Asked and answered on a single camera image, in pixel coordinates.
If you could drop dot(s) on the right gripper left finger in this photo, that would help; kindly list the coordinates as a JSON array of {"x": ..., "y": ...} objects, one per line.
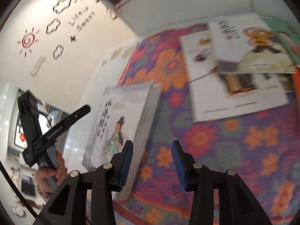
[{"x": 68, "y": 203}]

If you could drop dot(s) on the white monkey mythology book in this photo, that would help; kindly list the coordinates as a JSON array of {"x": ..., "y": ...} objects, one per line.
[{"x": 245, "y": 44}]

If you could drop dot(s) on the white wisdom stories book one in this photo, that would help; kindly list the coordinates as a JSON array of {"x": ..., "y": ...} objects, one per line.
[{"x": 216, "y": 96}]

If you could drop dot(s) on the white lady mythology book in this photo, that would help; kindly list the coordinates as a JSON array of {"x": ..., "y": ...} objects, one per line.
[{"x": 115, "y": 122}]

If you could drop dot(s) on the red Pinocchio book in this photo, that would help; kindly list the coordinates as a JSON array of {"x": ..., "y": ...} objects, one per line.
[{"x": 296, "y": 82}]

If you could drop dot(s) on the floral woven tablecloth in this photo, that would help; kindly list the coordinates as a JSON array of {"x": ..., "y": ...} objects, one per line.
[{"x": 262, "y": 147}]

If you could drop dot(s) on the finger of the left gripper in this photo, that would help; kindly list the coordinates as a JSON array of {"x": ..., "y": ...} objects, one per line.
[{"x": 77, "y": 115}]

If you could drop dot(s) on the white bookshelf cabinet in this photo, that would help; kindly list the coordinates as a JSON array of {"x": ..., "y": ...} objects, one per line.
[{"x": 148, "y": 17}]

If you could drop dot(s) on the person's left hand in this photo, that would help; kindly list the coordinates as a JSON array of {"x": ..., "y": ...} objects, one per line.
[{"x": 43, "y": 173}]

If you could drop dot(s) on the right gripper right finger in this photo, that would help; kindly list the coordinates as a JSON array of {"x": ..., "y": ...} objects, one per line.
[{"x": 237, "y": 204}]

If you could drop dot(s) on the green poetry book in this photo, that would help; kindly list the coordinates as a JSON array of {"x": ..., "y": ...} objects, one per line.
[{"x": 286, "y": 35}]

